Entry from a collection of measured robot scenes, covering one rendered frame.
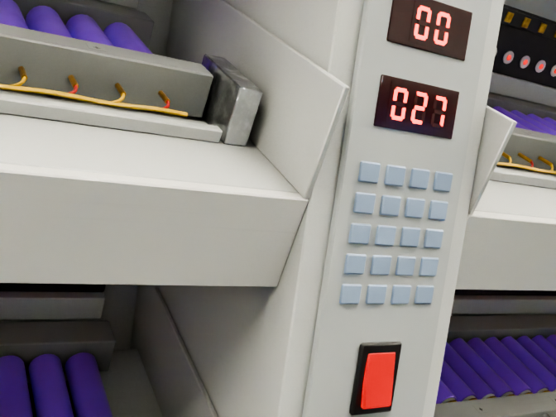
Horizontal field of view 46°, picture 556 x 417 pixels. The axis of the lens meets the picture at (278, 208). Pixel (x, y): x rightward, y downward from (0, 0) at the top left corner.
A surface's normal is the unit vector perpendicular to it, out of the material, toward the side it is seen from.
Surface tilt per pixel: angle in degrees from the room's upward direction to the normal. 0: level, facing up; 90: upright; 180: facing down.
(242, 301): 90
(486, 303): 111
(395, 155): 90
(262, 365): 90
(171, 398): 90
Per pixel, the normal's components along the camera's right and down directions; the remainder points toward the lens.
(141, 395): 0.30, -0.87
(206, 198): 0.41, 0.49
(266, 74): -0.86, -0.07
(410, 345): 0.49, 0.15
